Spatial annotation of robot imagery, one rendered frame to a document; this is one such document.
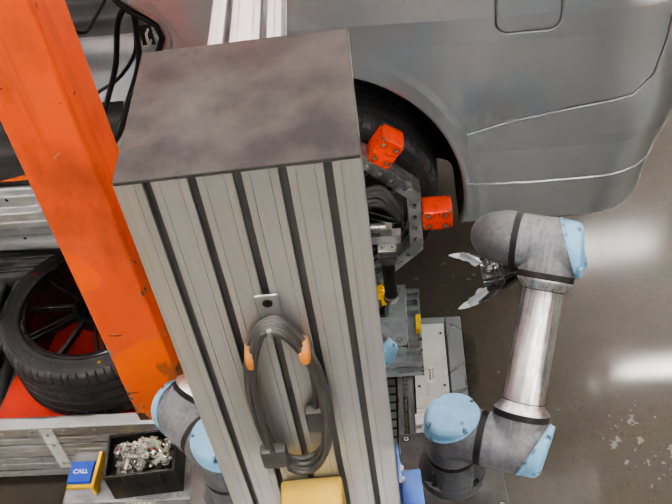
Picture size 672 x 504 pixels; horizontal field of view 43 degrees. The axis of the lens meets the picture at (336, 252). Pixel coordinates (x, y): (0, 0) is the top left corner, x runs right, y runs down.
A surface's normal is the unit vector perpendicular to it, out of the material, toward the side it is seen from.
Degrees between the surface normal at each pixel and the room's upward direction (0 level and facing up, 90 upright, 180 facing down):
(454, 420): 7
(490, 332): 0
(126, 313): 90
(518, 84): 90
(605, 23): 90
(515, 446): 44
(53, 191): 90
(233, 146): 0
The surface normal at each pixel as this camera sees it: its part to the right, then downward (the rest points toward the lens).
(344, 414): 0.04, 0.69
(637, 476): -0.11, -0.71
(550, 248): -0.32, -0.03
